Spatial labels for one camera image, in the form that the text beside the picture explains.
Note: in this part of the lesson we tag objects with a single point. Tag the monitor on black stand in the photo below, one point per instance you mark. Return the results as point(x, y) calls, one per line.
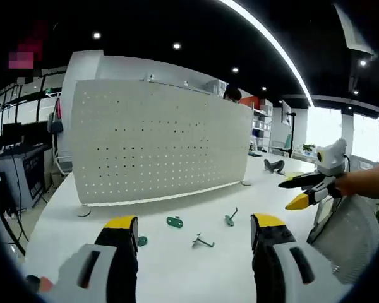
point(285, 112)

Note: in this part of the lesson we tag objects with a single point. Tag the green potted plant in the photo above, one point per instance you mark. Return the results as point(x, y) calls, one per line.
point(309, 147)

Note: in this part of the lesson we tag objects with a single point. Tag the grey hanging bag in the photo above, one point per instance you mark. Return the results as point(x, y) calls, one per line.
point(56, 123)

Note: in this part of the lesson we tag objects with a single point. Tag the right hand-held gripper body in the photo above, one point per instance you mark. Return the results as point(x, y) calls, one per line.
point(333, 159)

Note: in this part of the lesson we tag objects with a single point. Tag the yellow paper sheet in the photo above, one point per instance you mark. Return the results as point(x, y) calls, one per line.
point(293, 174)

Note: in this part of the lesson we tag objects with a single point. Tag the dark grey cabinet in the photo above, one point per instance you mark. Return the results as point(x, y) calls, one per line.
point(25, 172)

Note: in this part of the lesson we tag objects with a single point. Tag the long ceiling strip light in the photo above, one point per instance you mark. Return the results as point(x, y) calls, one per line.
point(281, 47)

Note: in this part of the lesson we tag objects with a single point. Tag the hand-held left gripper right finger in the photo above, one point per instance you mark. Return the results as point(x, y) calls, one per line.
point(303, 271)

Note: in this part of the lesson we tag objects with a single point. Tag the white perforated mounting plate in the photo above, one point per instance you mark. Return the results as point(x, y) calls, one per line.
point(161, 142)

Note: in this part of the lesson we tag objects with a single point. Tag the black desk monitor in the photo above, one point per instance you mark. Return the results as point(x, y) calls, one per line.
point(22, 132)

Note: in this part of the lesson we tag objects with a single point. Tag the grey mesh office chair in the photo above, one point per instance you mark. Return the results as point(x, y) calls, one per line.
point(350, 240)

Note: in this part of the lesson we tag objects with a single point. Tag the person's right hand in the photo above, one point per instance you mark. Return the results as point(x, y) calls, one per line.
point(345, 186)

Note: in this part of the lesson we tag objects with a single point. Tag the green hook assembly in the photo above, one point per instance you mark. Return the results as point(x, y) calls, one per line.
point(230, 219)
point(143, 241)
point(175, 222)

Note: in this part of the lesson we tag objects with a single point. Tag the ceiling air conditioner vent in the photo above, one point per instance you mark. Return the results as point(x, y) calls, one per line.
point(355, 30)

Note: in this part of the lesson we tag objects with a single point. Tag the group of ceiling spotlights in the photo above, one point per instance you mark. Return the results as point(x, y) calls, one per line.
point(177, 46)

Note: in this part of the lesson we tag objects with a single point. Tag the grey metal hook assembly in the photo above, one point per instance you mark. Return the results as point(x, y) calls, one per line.
point(202, 242)

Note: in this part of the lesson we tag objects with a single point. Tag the person's left hand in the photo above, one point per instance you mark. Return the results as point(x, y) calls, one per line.
point(45, 284)

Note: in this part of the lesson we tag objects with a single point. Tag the black curved object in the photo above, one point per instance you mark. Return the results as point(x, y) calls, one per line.
point(273, 165)

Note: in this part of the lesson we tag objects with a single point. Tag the white storage shelves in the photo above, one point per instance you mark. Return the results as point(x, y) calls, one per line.
point(262, 126)

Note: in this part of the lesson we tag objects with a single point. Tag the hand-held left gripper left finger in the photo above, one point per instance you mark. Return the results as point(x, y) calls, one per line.
point(82, 274)

